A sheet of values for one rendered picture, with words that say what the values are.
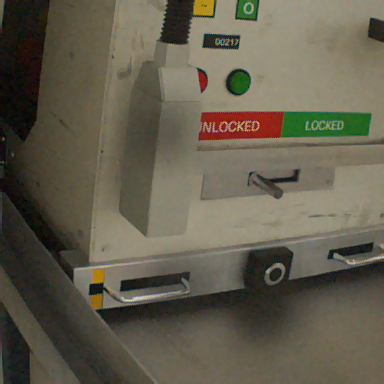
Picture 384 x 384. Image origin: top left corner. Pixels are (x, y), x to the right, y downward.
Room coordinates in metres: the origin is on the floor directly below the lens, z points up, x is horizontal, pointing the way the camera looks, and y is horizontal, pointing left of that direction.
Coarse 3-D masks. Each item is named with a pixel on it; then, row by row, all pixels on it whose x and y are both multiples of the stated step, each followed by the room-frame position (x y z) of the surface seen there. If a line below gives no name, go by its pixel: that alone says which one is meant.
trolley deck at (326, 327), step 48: (0, 240) 1.01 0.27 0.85; (48, 240) 1.03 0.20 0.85; (0, 288) 0.93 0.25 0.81; (288, 288) 0.98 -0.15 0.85; (336, 288) 1.00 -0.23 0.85; (48, 336) 0.76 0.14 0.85; (144, 336) 0.80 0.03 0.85; (192, 336) 0.82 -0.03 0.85; (240, 336) 0.83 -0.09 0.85; (288, 336) 0.84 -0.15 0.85; (336, 336) 0.85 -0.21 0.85
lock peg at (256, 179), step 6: (252, 174) 0.93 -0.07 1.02; (258, 174) 0.93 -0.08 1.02; (252, 180) 0.93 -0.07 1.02; (258, 180) 0.92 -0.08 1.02; (264, 180) 0.91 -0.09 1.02; (252, 186) 0.93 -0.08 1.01; (258, 186) 0.92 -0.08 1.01; (264, 186) 0.91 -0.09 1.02; (270, 186) 0.90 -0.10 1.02; (276, 186) 0.90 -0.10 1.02; (270, 192) 0.89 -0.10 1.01; (276, 192) 0.89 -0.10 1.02; (282, 192) 0.89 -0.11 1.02; (276, 198) 0.89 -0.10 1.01
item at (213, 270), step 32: (64, 256) 0.83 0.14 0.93; (160, 256) 0.87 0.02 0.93; (192, 256) 0.88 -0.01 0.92; (224, 256) 0.91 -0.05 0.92; (320, 256) 0.99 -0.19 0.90; (352, 256) 1.03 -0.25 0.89; (96, 288) 0.82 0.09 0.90; (128, 288) 0.84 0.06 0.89; (160, 288) 0.86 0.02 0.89; (192, 288) 0.89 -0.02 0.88; (224, 288) 0.91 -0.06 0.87
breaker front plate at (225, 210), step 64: (128, 0) 0.83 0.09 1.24; (320, 0) 0.97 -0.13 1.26; (128, 64) 0.84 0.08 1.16; (192, 64) 0.88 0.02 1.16; (256, 64) 0.93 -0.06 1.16; (320, 64) 0.98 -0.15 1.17; (192, 192) 0.89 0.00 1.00; (256, 192) 0.94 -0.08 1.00; (320, 192) 1.00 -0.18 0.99; (128, 256) 0.85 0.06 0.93
